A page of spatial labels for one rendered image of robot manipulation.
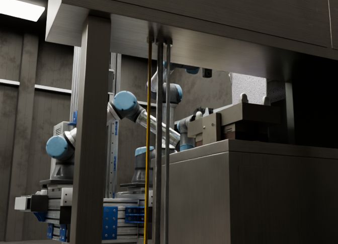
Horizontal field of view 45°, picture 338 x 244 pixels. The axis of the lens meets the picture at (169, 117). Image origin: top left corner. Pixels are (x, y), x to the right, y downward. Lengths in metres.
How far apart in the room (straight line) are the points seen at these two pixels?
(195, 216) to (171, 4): 0.76
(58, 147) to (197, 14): 1.27
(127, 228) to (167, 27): 1.55
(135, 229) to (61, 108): 6.98
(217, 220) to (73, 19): 0.76
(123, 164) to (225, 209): 8.34
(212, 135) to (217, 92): 7.03
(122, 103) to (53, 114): 7.06
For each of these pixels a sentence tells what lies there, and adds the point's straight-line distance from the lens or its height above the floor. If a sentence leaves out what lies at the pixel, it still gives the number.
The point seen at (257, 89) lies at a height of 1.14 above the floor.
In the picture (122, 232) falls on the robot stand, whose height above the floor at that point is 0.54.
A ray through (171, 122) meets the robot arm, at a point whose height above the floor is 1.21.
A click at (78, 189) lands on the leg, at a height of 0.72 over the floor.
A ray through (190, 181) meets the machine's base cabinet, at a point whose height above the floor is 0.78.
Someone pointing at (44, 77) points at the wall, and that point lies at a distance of 9.30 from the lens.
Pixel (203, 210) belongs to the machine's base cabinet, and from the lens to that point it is 1.45.
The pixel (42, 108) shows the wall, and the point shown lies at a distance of 9.13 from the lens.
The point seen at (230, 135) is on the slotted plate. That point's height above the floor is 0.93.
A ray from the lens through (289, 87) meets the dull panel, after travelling 1.54.
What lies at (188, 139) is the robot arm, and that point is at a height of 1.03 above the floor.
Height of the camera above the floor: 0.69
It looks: 12 degrees up
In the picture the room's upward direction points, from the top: 1 degrees clockwise
